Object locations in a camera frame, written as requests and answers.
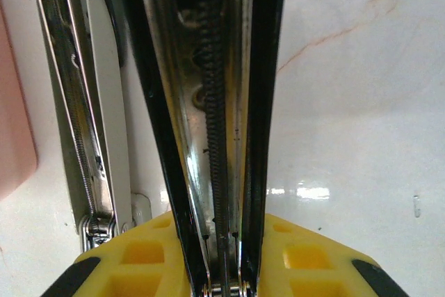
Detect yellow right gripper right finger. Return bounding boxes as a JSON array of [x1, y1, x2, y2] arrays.
[[257, 212, 413, 297]]

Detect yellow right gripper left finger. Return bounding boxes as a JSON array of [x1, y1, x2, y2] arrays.
[[40, 210, 209, 297]]

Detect black stapler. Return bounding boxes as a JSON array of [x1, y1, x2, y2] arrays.
[[114, 0, 289, 297]]

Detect pink plastic tray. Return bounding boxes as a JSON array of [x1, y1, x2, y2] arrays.
[[0, 0, 38, 204]]

